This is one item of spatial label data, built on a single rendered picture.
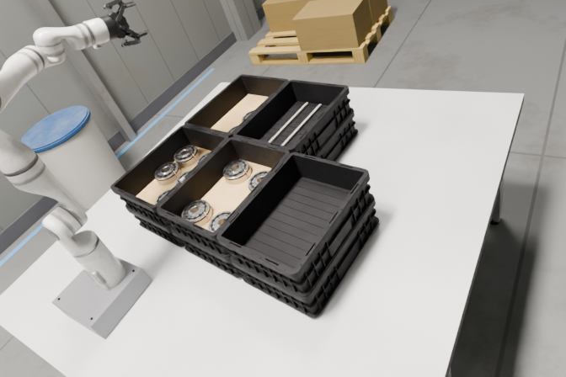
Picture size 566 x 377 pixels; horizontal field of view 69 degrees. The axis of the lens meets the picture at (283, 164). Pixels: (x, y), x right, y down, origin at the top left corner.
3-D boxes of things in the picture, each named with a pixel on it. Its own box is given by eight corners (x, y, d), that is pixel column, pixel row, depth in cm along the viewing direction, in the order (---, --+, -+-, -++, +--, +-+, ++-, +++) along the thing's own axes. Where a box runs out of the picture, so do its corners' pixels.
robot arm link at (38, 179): (45, 156, 110) (14, 180, 105) (96, 221, 128) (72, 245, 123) (27, 149, 115) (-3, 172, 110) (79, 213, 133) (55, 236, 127)
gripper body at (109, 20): (111, 41, 129) (136, 32, 135) (98, 13, 127) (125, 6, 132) (102, 45, 135) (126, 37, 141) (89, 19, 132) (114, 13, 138)
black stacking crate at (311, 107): (301, 176, 148) (291, 151, 141) (242, 159, 166) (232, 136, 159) (355, 111, 167) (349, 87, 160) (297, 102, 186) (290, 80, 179)
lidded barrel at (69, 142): (110, 161, 360) (66, 102, 322) (146, 173, 330) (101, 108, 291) (61, 204, 333) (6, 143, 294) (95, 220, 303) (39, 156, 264)
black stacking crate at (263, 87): (241, 158, 166) (231, 136, 159) (194, 145, 184) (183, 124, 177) (296, 102, 186) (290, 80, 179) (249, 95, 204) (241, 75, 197)
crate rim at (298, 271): (297, 282, 103) (295, 276, 102) (216, 242, 122) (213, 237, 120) (372, 176, 123) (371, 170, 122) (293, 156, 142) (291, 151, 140)
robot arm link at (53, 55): (50, 56, 127) (23, 78, 117) (41, 29, 121) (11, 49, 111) (72, 59, 127) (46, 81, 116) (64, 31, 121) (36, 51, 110)
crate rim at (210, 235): (216, 242, 122) (213, 237, 120) (157, 214, 140) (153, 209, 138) (293, 156, 142) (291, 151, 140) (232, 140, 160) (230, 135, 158)
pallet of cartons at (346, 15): (394, 18, 407) (388, -29, 380) (368, 63, 357) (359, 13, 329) (285, 28, 470) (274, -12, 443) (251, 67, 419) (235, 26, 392)
